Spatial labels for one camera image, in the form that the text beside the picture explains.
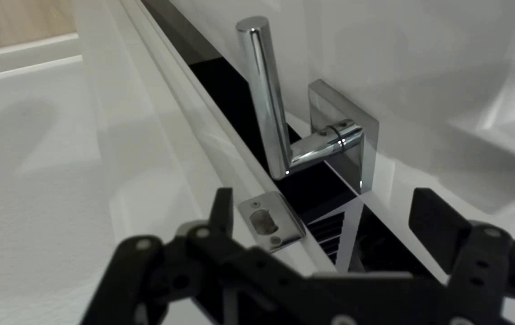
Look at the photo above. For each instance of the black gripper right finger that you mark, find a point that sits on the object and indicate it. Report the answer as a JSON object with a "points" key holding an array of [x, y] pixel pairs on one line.
{"points": [[478, 257]]}

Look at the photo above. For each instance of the white panel door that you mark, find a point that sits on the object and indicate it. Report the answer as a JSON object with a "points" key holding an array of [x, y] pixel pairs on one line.
{"points": [[438, 77]]}

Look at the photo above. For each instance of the metal strike plate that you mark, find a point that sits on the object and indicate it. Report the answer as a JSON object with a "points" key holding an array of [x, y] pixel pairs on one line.
{"points": [[272, 221]]}

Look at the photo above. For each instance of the chrome lever door handle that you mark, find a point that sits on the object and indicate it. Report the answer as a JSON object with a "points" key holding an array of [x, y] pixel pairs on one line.
{"points": [[332, 129]]}

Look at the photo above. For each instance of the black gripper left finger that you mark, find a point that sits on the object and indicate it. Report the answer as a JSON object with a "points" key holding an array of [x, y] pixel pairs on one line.
{"points": [[227, 282]]}

